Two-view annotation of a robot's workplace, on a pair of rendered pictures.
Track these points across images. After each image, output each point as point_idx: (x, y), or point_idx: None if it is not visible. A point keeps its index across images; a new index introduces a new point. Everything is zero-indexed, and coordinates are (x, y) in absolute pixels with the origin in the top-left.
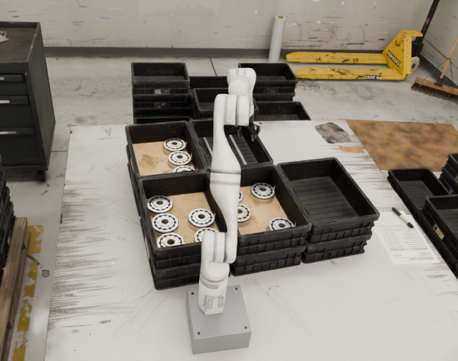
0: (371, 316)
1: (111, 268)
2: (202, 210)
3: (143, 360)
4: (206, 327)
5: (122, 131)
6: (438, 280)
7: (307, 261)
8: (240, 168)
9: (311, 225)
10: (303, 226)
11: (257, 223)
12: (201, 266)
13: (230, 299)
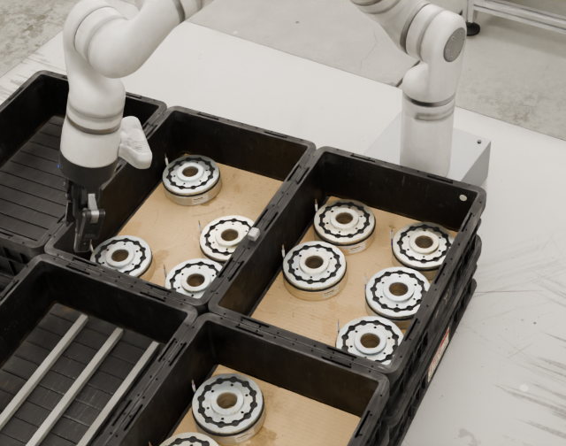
0: (191, 96)
1: (533, 377)
2: (295, 277)
3: None
4: (462, 142)
5: None
6: None
7: None
8: (128, 276)
9: (172, 106)
10: (187, 110)
11: (210, 219)
12: (458, 73)
13: (390, 156)
